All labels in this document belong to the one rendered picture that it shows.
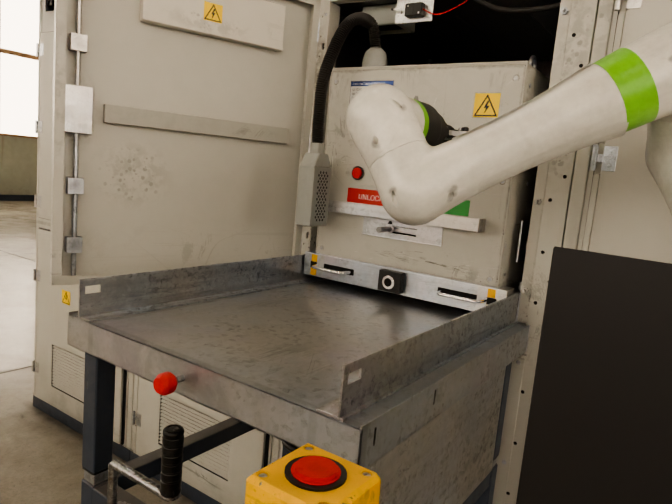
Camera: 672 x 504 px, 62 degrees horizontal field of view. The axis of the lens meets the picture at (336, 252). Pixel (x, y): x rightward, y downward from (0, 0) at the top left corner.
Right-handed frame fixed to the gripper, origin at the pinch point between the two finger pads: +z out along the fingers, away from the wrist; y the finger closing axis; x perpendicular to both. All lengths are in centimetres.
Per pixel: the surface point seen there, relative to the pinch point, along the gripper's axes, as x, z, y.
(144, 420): -102, 6, -109
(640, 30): 21.5, 5.9, 29.9
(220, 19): 24, -17, -57
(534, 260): -24.1, 8.2, 16.0
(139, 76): 9, -32, -66
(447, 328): -32.3, -30.4, 13.6
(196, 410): -89, 6, -83
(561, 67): 15.8, 8.4, 16.1
